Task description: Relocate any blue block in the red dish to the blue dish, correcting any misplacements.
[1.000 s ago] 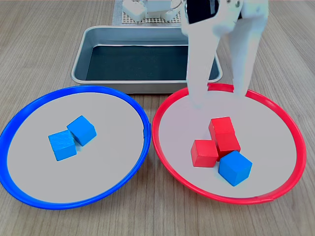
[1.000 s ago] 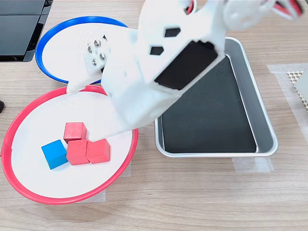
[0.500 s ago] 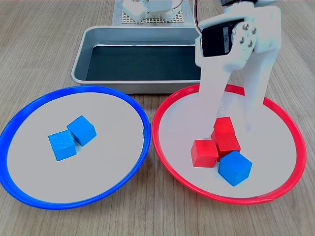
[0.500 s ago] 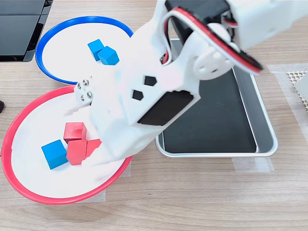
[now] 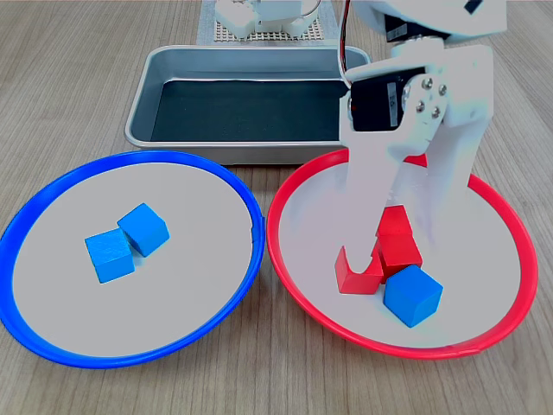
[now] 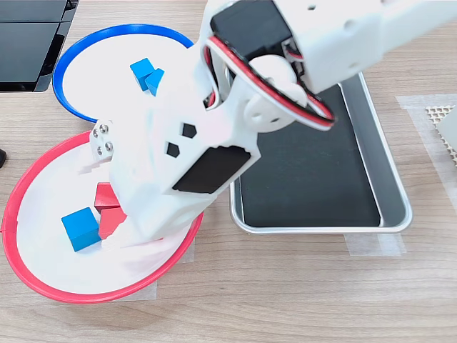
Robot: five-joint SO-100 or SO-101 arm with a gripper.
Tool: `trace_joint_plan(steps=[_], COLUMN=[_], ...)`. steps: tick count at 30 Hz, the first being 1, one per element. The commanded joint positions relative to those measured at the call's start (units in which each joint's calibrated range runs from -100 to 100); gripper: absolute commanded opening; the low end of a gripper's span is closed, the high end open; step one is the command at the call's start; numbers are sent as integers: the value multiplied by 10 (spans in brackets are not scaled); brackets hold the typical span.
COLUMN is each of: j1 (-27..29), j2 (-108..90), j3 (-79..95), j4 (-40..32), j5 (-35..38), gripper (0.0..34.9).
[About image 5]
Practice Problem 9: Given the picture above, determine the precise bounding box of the blue wooden cube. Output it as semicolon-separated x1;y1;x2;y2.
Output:
383;264;444;329
117;203;171;259
84;227;137;284

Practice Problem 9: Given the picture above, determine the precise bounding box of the red wooden cube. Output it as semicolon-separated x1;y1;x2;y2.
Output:
377;205;414;238
374;233;423;284
334;245;385;296

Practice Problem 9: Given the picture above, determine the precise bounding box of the red-rimmed white plate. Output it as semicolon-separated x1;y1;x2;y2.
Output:
266;146;539;361

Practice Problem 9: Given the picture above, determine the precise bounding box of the black tray mat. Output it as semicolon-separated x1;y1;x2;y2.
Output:
149;79;349;143

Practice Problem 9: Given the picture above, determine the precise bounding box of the steel tray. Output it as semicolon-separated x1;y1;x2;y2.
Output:
124;45;373;166

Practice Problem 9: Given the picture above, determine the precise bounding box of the blue-rimmed white plate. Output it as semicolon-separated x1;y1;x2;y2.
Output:
0;150;265;370

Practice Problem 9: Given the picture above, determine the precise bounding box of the red white servo cable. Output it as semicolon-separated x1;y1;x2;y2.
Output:
336;0;353;87

